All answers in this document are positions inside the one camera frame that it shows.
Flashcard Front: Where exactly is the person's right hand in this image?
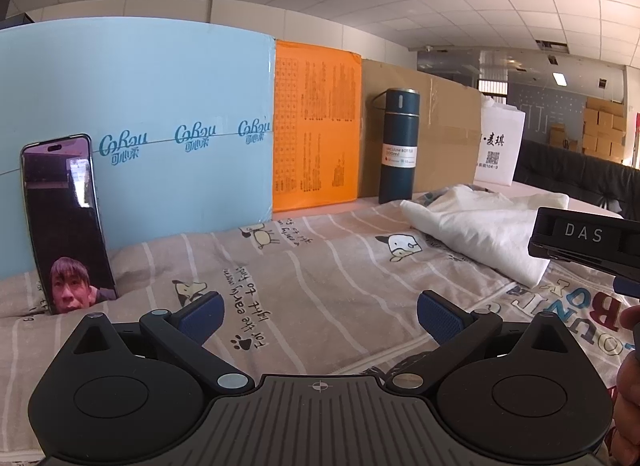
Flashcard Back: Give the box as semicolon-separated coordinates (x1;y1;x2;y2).
614;305;640;466

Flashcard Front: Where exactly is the long light blue carton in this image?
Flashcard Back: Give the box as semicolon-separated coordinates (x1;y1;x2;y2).
0;23;277;281

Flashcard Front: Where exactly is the white t-shirt black collar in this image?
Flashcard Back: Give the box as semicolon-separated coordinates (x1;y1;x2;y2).
400;185;571;287

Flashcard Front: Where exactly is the dark blue vacuum bottle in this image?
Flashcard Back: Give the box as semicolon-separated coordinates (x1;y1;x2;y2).
370;88;421;205

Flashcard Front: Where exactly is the black smartphone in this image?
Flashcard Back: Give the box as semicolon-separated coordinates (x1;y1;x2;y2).
20;133;120;317

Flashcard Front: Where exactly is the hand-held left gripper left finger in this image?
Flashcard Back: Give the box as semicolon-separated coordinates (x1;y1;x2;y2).
67;291;256;393

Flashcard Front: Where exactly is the white paper bag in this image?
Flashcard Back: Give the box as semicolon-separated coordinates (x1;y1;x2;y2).
472;94;527;187

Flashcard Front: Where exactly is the stack of cardboard boxes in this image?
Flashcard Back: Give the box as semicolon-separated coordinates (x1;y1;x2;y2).
549;96;628;164

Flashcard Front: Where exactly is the orange printed box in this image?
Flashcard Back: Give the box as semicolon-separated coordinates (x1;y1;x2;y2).
271;40;363;213

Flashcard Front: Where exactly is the printed bed sheet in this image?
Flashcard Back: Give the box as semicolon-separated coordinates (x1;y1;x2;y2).
0;186;640;462

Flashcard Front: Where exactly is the black sofa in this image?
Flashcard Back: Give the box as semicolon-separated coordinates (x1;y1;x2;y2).
514;140;640;221

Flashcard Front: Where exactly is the brown cardboard box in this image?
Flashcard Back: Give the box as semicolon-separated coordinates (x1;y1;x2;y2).
359;58;483;199

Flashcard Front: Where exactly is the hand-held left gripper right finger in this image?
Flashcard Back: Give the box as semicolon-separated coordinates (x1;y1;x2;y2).
385;290;571;392

